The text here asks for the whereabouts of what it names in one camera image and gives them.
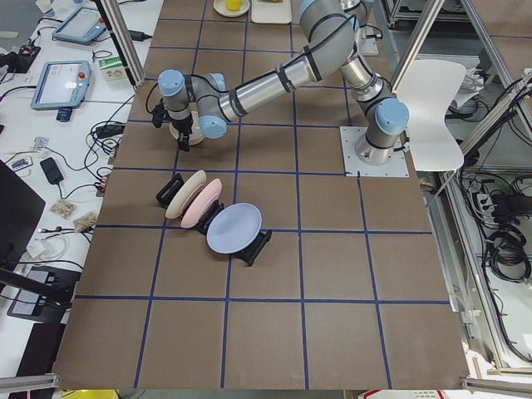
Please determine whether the white ceramic bowl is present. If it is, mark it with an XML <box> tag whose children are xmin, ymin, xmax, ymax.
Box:
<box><xmin>170</xmin><ymin>111</ymin><xmax>204</xmax><ymax>146</ymax></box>

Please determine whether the black power adapter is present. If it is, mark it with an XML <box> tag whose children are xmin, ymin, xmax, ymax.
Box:
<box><xmin>128</xmin><ymin>30</ymin><xmax>152</xmax><ymax>42</ymax></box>

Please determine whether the white plastic chair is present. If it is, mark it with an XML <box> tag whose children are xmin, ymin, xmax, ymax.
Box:
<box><xmin>395</xmin><ymin>59</ymin><xmax>466</xmax><ymax>172</ymax></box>

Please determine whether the green white carton box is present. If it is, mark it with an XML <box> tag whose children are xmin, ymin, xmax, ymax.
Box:
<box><xmin>98</xmin><ymin>57</ymin><xmax>127</xmax><ymax>81</ymax></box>

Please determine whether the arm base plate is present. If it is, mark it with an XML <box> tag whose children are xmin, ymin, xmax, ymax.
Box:
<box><xmin>339</xmin><ymin>126</ymin><xmax>409</xmax><ymax>178</ymax></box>

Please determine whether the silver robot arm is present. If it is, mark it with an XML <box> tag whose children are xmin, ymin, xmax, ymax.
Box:
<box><xmin>157</xmin><ymin>1</ymin><xmax>410</xmax><ymax>165</ymax></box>

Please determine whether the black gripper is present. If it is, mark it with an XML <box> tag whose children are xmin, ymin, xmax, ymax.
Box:
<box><xmin>172</xmin><ymin>118</ymin><xmax>192</xmax><ymax>151</ymax></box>

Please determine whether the blue teach pendant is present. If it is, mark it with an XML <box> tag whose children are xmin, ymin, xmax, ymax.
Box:
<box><xmin>31</xmin><ymin>61</ymin><xmax>91</xmax><ymax>111</ymax></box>
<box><xmin>52</xmin><ymin>7</ymin><xmax>106</xmax><ymax>45</ymax></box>

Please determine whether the black smartphone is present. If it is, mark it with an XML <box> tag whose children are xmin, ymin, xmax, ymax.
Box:
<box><xmin>40</xmin><ymin>157</ymin><xmax>64</xmax><ymax>185</ymax></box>

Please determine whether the cream round plate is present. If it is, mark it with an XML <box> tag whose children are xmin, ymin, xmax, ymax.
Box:
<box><xmin>214</xmin><ymin>0</ymin><xmax>250</xmax><ymax>18</ymax></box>

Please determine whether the aluminium frame post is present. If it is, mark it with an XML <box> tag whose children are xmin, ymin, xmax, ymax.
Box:
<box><xmin>94</xmin><ymin>0</ymin><xmax>145</xmax><ymax>87</ymax></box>

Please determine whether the pink plate in rack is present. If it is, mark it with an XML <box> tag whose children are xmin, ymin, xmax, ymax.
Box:
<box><xmin>180</xmin><ymin>178</ymin><xmax>223</xmax><ymax>229</ymax></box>

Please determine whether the cream rectangular tray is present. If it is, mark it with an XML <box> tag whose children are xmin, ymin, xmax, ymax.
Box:
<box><xmin>251</xmin><ymin>0</ymin><xmax>292</xmax><ymax>24</ymax></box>

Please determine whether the blue teach pendant far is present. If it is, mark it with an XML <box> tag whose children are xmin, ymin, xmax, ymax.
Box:
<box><xmin>52</xmin><ymin>7</ymin><xmax>106</xmax><ymax>45</ymax></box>

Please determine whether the black dish rack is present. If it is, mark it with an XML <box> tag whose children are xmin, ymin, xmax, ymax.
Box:
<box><xmin>155</xmin><ymin>174</ymin><xmax>272</xmax><ymax>266</ymax></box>

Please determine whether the yellow lemon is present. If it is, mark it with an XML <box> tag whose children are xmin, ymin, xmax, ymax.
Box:
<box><xmin>225</xmin><ymin>0</ymin><xmax>243</xmax><ymax>12</ymax></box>

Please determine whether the blue teach pendant near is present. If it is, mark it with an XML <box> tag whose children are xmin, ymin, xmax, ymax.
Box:
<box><xmin>31</xmin><ymin>61</ymin><xmax>91</xmax><ymax>111</ymax></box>

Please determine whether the beige plate in rack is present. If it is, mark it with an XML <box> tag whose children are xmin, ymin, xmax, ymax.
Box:
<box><xmin>165</xmin><ymin>170</ymin><xmax>206</xmax><ymax>219</ymax></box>

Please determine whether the lavender plate in rack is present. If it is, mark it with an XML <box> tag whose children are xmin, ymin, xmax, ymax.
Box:
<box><xmin>207</xmin><ymin>203</ymin><xmax>262</xmax><ymax>254</ymax></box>

